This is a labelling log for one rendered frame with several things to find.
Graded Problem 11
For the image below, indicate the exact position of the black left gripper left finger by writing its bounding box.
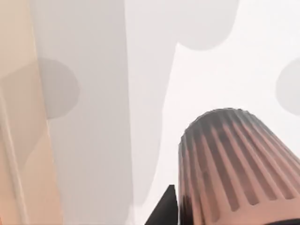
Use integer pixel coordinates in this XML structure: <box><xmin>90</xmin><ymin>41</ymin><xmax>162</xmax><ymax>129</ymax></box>
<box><xmin>143</xmin><ymin>184</ymin><xmax>179</xmax><ymax>225</ymax></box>

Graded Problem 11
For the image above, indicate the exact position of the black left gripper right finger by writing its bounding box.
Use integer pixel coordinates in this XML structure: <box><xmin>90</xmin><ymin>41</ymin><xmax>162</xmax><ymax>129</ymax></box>
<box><xmin>267</xmin><ymin>218</ymin><xmax>300</xmax><ymax>225</ymax></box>

